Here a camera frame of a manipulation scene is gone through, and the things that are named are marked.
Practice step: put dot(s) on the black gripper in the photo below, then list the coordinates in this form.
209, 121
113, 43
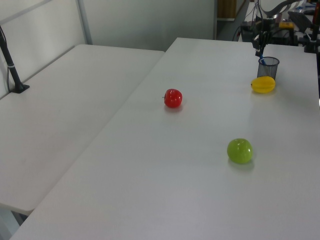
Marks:
267, 25

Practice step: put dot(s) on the blue marker pen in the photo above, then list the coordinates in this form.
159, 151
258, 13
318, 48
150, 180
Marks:
262, 58

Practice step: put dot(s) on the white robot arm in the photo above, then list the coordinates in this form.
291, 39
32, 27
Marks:
272, 7

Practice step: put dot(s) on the black mesh pen holder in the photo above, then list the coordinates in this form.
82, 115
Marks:
268, 70

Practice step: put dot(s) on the dark equipment block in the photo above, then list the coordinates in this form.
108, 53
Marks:
247, 31

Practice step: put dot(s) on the yellow box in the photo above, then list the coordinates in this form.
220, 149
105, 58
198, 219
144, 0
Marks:
286, 25

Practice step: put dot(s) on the yellow plastic starfruit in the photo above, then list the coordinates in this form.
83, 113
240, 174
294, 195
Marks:
263, 85

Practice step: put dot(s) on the wooden cabinet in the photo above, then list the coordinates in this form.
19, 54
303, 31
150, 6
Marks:
226, 8

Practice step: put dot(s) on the black clamp stand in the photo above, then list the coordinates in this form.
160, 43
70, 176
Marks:
312, 40

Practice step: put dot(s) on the red plastic apple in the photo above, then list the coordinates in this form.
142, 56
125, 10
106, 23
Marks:
173, 98

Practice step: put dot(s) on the green plastic apple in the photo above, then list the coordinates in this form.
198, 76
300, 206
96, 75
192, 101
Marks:
240, 151

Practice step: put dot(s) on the white side table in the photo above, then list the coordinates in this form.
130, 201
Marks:
57, 112

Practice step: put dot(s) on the grey partition frame post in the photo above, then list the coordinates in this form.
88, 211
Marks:
84, 22

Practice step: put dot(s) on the black camera pole with base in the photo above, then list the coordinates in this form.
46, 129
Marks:
10, 65

